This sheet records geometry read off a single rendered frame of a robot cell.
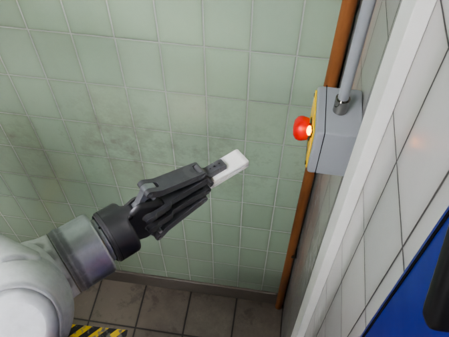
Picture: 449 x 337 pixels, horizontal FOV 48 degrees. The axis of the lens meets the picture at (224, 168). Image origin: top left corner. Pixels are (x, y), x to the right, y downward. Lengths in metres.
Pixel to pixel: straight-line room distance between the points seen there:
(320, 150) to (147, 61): 0.54
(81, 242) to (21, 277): 0.20
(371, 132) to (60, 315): 0.39
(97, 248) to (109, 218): 0.04
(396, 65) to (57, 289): 0.39
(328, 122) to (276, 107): 0.47
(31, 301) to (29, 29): 0.86
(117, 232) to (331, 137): 0.33
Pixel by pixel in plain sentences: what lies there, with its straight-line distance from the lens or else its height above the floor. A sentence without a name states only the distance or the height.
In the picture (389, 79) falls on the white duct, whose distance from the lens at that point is 0.56.
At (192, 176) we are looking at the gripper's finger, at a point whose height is 1.50.
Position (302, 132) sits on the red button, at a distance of 0.79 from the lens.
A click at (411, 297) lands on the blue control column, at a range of 0.35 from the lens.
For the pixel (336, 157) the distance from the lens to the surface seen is 0.78.
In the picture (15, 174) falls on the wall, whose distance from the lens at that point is 1.76.
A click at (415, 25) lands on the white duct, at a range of 0.52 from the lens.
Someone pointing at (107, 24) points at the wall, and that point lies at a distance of 1.14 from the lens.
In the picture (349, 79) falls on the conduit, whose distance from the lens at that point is 0.72.
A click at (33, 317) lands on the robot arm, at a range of 0.46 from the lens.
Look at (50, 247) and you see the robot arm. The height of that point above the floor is 1.51.
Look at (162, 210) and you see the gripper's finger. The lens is 0.69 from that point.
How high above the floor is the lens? 2.06
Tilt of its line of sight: 54 degrees down
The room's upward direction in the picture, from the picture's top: straight up
